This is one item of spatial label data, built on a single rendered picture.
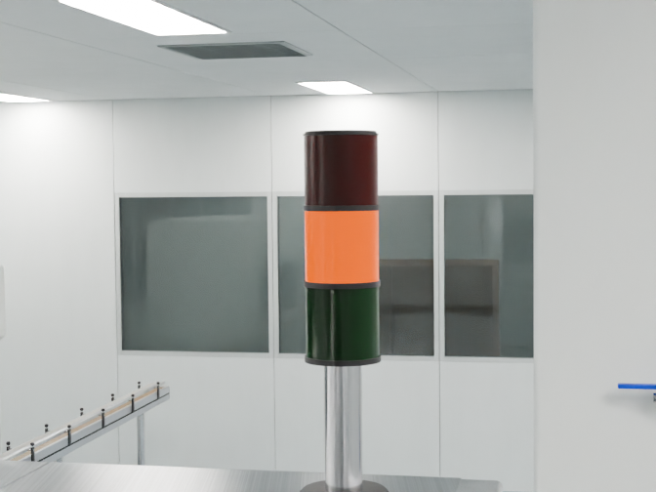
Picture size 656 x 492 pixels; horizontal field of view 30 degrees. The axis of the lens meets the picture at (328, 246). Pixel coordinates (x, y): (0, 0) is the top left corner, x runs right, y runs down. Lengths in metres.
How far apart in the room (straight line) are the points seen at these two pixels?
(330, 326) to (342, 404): 0.05
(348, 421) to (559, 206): 1.42
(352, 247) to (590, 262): 1.44
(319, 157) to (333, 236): 0.05
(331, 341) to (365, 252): 0.06
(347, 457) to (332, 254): 0.14
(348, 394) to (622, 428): 1.46
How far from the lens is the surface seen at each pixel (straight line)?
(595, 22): 2.22
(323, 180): 0.79
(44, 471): 0.97
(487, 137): 8.75
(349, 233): 0.79
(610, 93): 2.20
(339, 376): 0.81
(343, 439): 0.81
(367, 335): 0.80
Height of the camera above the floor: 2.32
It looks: 3 degrees down
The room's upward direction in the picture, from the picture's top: 1 degrees counter-clockwise
